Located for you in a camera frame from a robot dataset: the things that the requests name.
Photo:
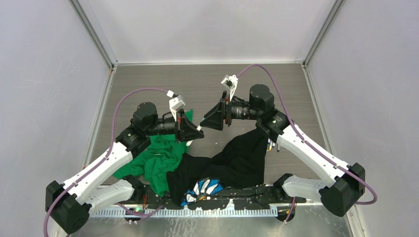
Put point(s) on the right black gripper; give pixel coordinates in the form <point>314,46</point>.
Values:
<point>214,119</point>

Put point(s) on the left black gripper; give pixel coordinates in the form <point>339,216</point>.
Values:
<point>187,131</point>

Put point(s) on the white pen yellow tip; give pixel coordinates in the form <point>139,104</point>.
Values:
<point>270,145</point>

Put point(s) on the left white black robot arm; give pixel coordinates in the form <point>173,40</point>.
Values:
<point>90,178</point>

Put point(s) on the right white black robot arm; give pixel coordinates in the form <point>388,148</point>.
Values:
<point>339,186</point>

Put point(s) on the green cloth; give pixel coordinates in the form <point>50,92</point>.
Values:
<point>155,151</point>

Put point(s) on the black cloth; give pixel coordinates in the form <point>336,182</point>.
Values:
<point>240,164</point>

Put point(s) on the blue white patterned cloth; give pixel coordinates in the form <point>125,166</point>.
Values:
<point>201,190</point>

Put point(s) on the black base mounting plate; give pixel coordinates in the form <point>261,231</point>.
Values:
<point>252,198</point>

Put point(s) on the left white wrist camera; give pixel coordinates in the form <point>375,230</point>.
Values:
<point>175,103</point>

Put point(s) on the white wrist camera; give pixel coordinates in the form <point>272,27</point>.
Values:
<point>231,83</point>
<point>175,103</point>

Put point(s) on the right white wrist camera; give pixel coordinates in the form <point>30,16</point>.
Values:
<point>231,83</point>

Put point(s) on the aluminium front rail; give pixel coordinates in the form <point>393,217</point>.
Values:
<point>173,212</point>

